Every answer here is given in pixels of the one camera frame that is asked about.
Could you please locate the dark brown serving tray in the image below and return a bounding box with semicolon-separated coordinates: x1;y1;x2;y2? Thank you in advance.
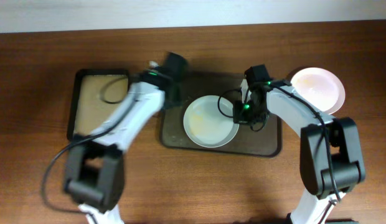
159;72;282;157

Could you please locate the light grey plate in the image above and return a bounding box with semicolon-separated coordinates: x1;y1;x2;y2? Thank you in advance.
183;95;239;148

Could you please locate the pink plate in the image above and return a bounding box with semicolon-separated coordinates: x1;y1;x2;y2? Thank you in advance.
290;67;346;114

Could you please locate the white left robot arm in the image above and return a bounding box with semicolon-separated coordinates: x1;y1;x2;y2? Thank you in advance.
64;52;188;223

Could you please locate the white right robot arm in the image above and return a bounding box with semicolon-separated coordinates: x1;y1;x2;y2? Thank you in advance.
233;65;365;224

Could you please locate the black tray with soapy water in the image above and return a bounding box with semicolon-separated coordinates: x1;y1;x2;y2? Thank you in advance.
67;68;129;141

